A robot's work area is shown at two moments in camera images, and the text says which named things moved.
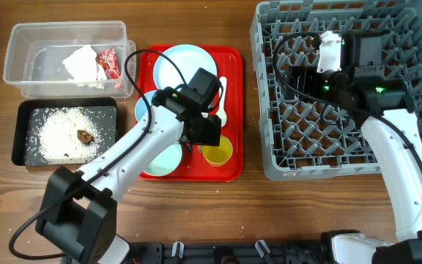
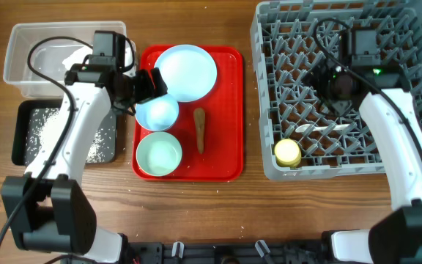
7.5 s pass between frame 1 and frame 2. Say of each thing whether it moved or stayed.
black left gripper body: moved
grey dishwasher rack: stayed
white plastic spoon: moved
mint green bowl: stayed
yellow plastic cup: moved
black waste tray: stayed
